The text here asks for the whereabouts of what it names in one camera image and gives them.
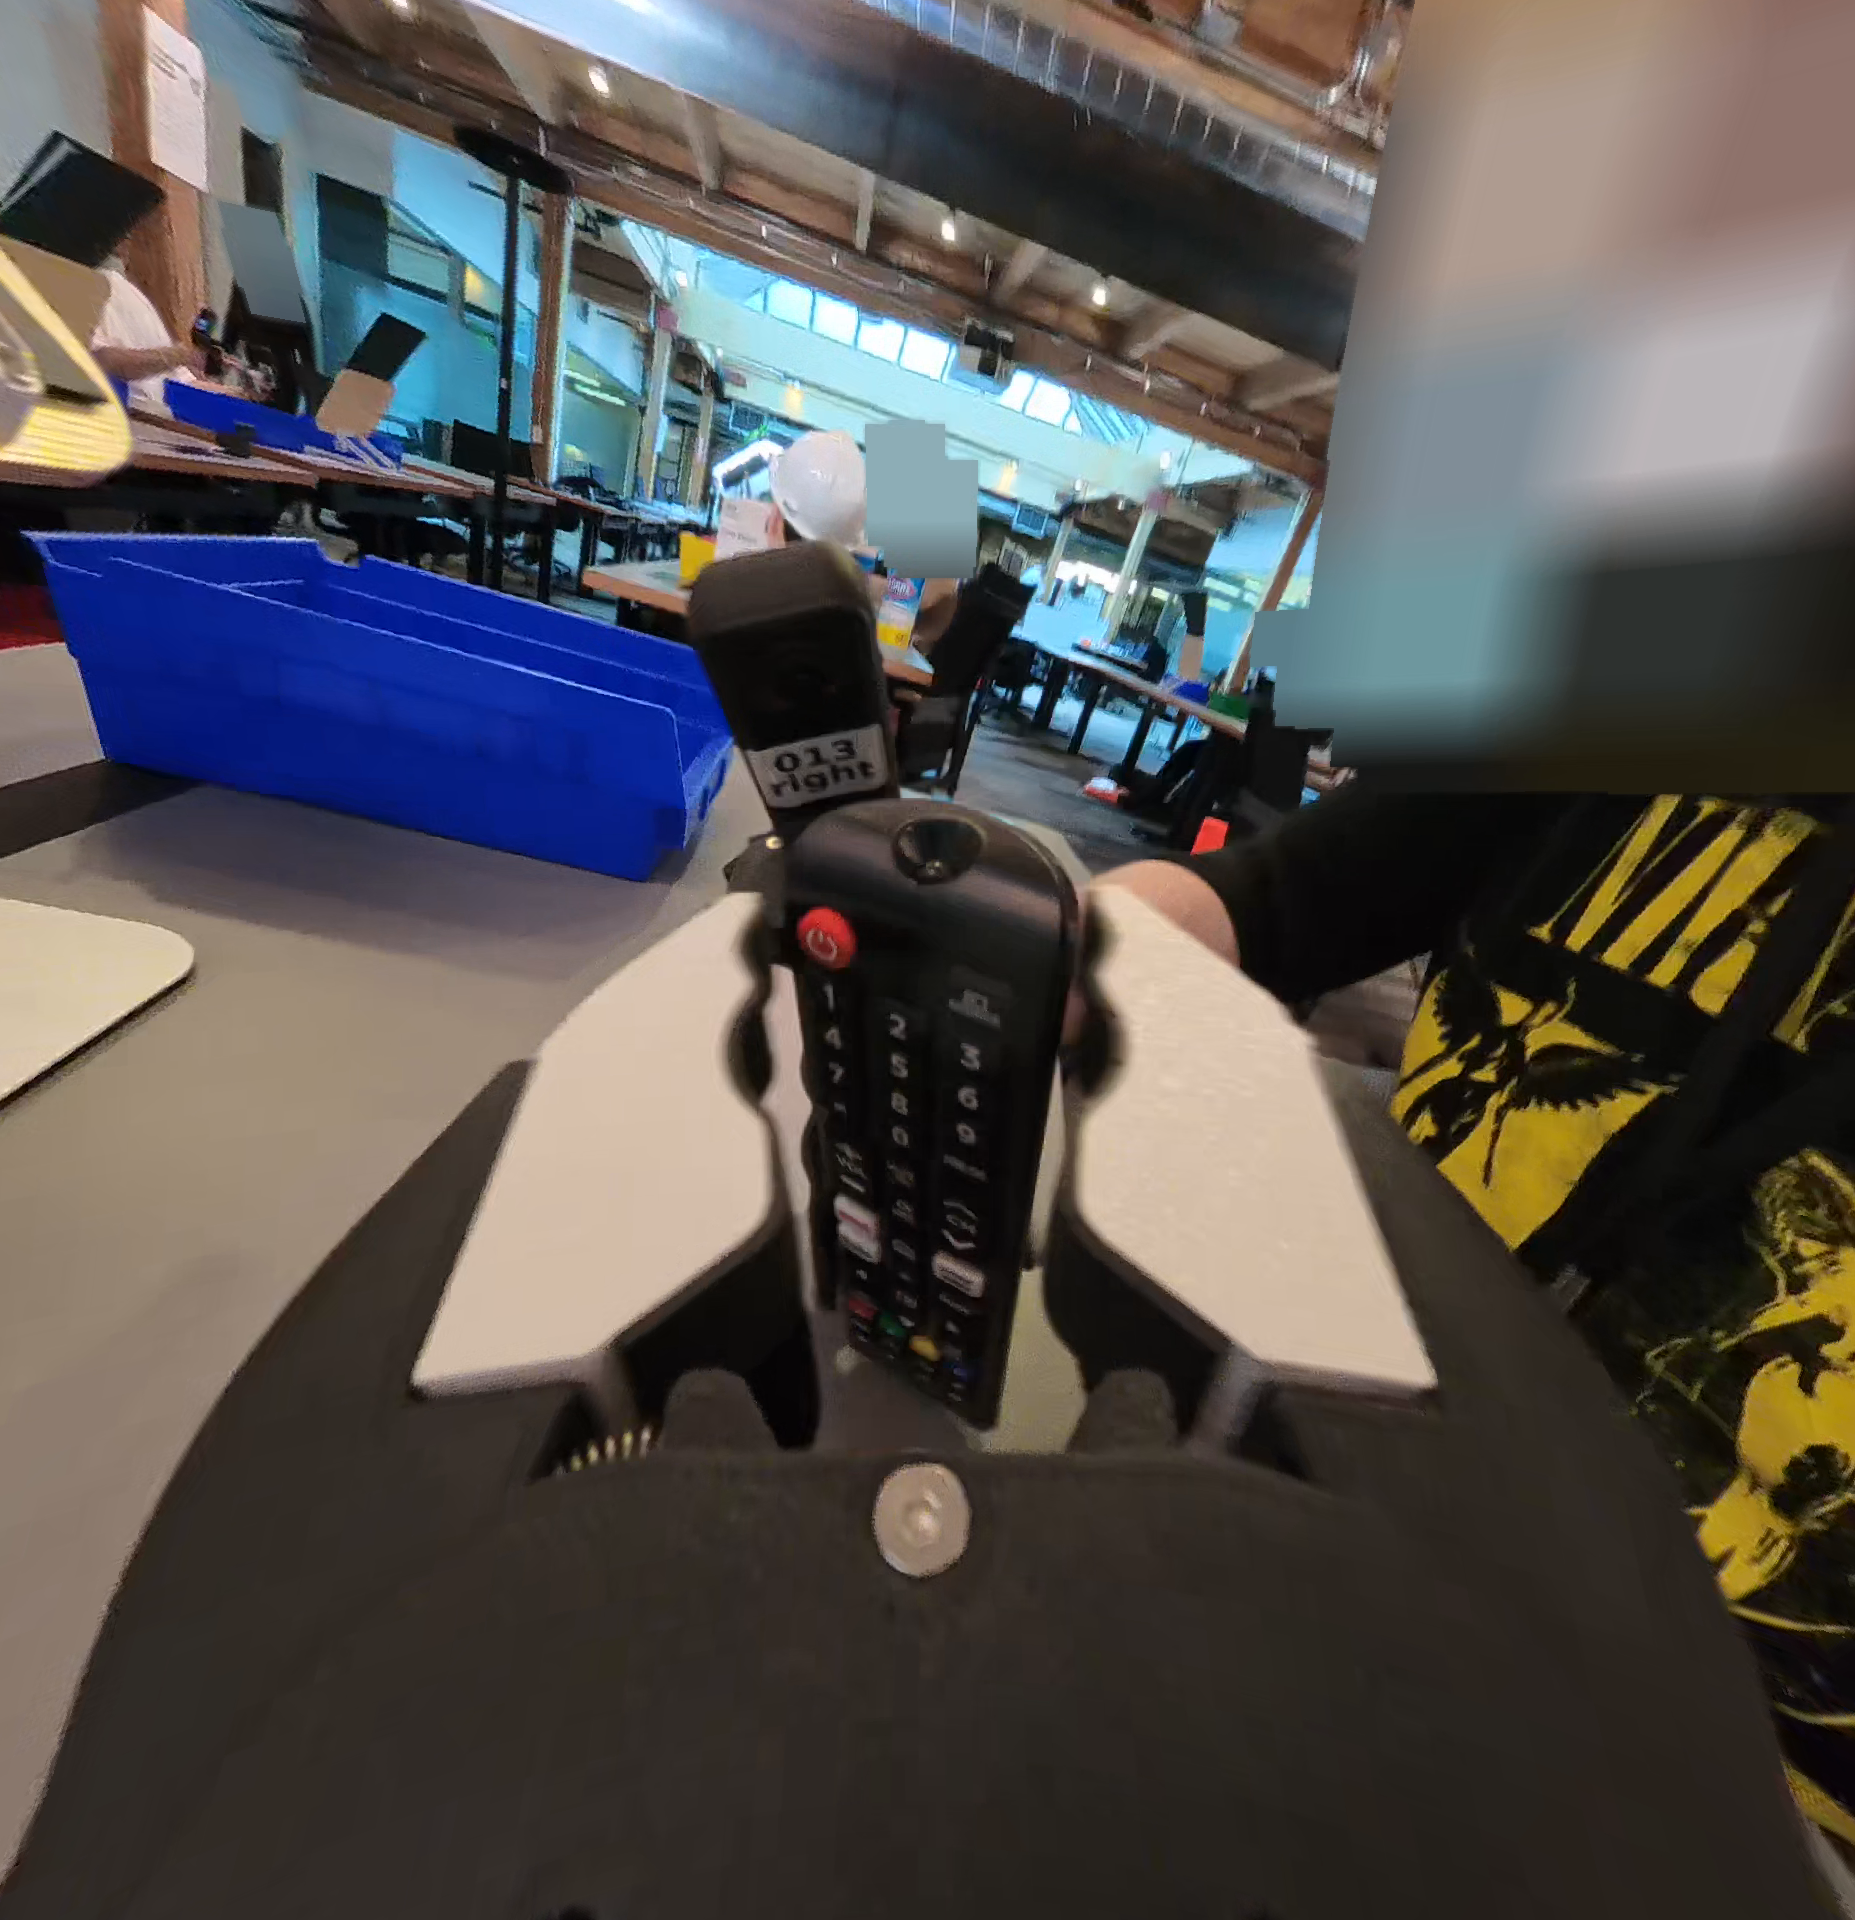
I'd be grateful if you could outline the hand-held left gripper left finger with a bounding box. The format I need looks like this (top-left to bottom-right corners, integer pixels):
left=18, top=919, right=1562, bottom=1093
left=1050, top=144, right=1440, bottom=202
left=414, top=893, right=825, bottom=1412

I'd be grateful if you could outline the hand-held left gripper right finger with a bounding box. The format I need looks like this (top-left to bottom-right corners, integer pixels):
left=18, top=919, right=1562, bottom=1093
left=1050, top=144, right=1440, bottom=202
left=1039, top=886, right=1440, bottom=1419

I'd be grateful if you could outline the black remote control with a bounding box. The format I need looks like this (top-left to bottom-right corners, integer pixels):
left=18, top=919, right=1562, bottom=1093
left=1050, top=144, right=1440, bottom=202
left=784, top=800, right=1083, bottom=1430

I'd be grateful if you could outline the blue plastic bin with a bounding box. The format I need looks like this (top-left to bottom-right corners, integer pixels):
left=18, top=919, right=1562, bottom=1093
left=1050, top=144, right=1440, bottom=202
left=26, top=533, right=737, bottom=884

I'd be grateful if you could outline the person's right forearm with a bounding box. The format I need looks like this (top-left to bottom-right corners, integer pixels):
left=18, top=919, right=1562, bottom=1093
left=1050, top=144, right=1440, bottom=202
left=1188, top=786, right=1484, bottom=1009

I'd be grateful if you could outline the person's right hand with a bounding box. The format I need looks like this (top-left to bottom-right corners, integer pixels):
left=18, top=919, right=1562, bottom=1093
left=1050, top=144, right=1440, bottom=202
left=1096, top=856, right=1241, bottom=969

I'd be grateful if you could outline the black swivel chair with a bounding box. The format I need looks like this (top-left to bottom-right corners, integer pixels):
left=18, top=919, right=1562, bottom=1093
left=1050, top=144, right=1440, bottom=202
left=896, top=563, right=1039, bottom=798

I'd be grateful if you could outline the white hard hat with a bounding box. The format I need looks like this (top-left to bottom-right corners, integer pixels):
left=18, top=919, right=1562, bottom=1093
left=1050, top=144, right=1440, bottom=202
left=769, top=430, right=871, bottom=548

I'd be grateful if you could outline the black floor pole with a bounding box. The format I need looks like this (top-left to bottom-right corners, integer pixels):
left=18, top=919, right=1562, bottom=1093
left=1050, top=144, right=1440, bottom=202
left=455, top=126, right=576, bottom=593

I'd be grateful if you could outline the person's black yellow shirt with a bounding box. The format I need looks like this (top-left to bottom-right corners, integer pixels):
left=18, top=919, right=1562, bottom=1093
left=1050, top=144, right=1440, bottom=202
left=1384, top=790, right=1855, bottom=1868

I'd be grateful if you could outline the small blue storage bin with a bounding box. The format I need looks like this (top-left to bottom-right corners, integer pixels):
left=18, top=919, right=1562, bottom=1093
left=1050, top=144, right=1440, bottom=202
left=161, top=378, right=407, bottom=463

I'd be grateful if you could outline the white metal document stand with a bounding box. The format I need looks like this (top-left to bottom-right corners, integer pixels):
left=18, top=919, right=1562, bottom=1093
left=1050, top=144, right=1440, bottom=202
left=0, top=328, right=198, bottom=1129

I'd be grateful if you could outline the white paper notice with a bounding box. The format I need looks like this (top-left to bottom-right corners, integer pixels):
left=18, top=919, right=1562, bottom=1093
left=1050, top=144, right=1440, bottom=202
left=139, top=0, right=213, bottom=191

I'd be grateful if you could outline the wooden board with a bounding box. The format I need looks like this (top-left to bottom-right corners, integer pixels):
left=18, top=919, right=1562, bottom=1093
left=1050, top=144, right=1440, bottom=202
left=0, top=208, right=138, bottom=486

